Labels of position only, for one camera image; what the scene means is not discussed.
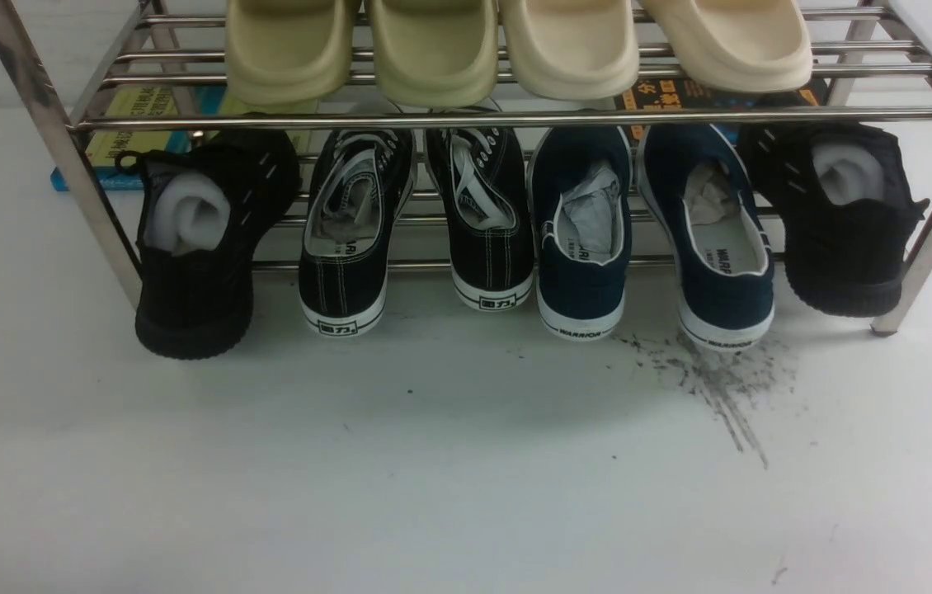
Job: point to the black knit sneaker left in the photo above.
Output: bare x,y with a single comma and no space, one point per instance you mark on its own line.
204,213

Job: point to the black orange book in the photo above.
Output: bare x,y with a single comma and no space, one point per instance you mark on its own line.
650,94

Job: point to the navy slip-on shoe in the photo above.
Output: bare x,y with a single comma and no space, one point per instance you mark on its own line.
578,180
696,186

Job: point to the black canvas sneaker left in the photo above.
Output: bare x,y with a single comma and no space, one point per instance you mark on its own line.
358,188

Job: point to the cream slipper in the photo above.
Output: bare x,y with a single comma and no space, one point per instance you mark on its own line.
571,50
738,46

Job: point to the stainless steel shoe rack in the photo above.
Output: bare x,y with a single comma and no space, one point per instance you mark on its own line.
146,81

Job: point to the black knit sneaker right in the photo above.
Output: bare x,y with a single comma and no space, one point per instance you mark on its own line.
841,192

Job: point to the black canvas sneaker right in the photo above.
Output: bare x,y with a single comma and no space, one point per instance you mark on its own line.
479,175

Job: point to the olive green slipper left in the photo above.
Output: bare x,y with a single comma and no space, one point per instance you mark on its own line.
283,52

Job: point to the olive green slipper right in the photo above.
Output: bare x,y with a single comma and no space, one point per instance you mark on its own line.
437,54

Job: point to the cream slipper left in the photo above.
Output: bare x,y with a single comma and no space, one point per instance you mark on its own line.
571,50

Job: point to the black canvas sneaker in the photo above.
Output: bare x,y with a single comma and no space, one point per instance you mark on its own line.
479,175
358,188

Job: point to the black knit sneaker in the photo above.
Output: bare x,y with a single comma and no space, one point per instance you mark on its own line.
841,192
204,213

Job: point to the cream slipper right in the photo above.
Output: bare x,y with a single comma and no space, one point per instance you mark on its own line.
738,46

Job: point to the olive green slipper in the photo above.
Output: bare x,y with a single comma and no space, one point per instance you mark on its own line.
437,54
283,52

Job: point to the yellow green book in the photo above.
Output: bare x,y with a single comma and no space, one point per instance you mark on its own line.
105,146

